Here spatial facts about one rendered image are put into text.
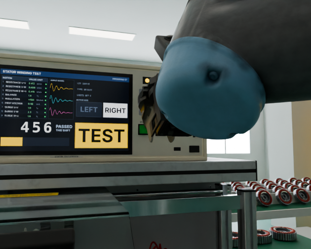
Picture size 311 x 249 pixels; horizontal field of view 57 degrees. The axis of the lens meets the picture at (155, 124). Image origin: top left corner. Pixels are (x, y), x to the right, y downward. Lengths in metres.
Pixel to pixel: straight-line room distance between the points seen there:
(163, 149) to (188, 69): 0.45
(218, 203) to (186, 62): 0.49
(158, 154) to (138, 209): 0.12
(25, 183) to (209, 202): 0.36
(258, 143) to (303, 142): 4.15
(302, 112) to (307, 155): 0.60
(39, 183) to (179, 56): 0.42
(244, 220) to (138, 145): 0.27
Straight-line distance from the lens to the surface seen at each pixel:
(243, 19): 0.20
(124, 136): 0.60
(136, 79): 0.62
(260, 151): 8.56
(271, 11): 0.20
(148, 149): 0.61
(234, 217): 1.88
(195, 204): 0.62
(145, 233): 0.76
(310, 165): 4.53
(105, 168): 0.56
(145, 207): 0.58
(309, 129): 4.54
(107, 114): 0.59
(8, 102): 0.60
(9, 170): 0.57
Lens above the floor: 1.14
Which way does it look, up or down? 5 degrees up
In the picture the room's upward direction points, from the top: straight up
